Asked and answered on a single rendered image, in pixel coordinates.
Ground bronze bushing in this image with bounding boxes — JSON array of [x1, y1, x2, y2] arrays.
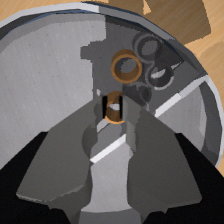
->
[[111, 49, 142, 84], [105, 91, 124, 124]]

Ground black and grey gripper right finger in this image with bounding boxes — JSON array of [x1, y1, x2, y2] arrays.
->
[[119, 95, 224, 224]]

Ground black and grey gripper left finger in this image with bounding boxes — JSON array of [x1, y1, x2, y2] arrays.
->
[[0, 94, 108, 224]]

